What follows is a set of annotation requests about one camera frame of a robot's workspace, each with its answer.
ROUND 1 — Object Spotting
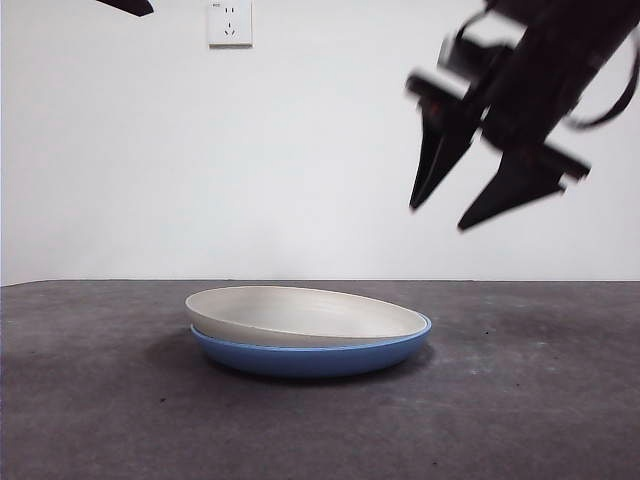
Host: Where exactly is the right wrist grey camera box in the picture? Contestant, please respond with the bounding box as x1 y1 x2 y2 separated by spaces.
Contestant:
436 27 517 84

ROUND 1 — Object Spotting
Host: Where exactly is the white wall socket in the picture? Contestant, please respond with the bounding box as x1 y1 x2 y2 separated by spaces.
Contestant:
207 0 253 50

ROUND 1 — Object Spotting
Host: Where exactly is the white round plate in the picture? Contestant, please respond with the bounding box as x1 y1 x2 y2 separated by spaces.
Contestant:
183 284 426 347

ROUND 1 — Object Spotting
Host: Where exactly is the blue round plate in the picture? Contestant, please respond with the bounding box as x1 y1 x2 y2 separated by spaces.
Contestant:
189 313 433 379

